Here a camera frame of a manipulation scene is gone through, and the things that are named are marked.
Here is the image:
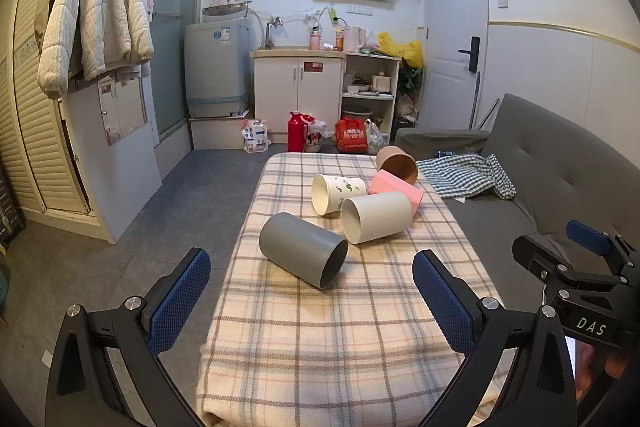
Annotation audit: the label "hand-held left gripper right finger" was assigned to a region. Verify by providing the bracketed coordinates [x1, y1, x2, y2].
[412, 250, 579, 427]

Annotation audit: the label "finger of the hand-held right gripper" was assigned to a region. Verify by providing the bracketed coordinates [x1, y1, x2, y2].
[512, 234, 626, 303]
[566, 221, 640, 280]

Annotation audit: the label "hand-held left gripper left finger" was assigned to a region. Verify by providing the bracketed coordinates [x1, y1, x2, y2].
[45, 248, 212, 427]

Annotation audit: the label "grey cup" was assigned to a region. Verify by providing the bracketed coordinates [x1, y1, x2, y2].
[259, 212, 349, 291]

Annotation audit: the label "plain white cup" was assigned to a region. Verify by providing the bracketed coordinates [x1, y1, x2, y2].
[341, 191, 414, 245]

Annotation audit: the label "pink cup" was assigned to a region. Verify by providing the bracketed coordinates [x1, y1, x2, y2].
[368, 170, 425, 214]

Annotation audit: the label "brown paper cup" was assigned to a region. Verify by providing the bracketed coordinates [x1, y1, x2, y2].
[376, 146, 419, 186]

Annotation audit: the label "white cup with leaf print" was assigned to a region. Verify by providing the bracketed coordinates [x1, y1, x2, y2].
[311, 174, 368, 217]

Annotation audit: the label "person's right hand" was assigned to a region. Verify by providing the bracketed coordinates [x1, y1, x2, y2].
[575, 339, 632, 403]

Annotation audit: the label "grey sofa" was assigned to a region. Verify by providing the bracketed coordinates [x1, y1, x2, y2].
[394, 93, 640, 308]

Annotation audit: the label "green checked cloth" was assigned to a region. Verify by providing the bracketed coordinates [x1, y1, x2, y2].
[416, 153, 517, 200]

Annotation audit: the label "plaid blanket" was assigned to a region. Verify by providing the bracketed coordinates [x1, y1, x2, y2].
[196, 152, 517, 427]

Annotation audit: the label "white washing machine platform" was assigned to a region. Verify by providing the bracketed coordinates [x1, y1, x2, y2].
[188, 109, 256, 152]

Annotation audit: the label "white plastic bag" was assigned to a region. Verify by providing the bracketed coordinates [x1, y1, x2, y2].
[366, 119, 389, 155]

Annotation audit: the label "blue and white packet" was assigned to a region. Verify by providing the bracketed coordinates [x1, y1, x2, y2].
[241, 118, 271, 153]

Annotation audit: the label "red shopping bag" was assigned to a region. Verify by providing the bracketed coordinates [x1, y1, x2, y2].
[334, 117, 370, 154]

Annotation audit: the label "red thermos flask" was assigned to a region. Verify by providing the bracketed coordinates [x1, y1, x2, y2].
[287, 111, 307, 153]

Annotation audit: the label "cartoon print bag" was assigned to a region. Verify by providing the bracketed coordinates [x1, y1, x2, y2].
[303, 117, 332, 153]

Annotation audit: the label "green leafy vegetables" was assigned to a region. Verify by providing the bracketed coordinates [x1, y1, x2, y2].
[399, 57, 424, 96]

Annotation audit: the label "white door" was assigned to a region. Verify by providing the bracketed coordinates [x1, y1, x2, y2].
[421, 0, 490, 130]

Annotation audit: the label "white open shelf unit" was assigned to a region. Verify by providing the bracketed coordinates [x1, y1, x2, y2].
[340, 52, 402, 138]

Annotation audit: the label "yellow plastic bag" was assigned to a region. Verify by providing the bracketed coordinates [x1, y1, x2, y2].
[377, 32, 425, 69]

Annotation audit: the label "white sink cabinet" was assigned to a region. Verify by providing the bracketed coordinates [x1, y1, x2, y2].
[250, 49, 347, 144]

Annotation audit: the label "grey washing machine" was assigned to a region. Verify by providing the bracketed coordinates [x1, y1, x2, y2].
[184, 4, 253, 118]

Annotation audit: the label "louvered wardrobe door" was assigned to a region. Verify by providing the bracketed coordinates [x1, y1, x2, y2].
[0, 0, 92, 216]

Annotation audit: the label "frosted glass door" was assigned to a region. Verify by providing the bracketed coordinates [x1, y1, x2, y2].
[151, 0, 206, 144]

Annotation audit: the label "white electric kettle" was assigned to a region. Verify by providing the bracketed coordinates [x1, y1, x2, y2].
[342, 26, 365, 53]

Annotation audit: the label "metal faucet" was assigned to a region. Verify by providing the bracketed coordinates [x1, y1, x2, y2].
[265, 17, 284, 50]

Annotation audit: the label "white puffer jacket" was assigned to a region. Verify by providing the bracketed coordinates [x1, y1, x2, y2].
[37, 0, 155, 100]

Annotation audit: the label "black door lock handle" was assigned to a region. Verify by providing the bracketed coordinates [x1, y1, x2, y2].
[458, 37, 481, 72]

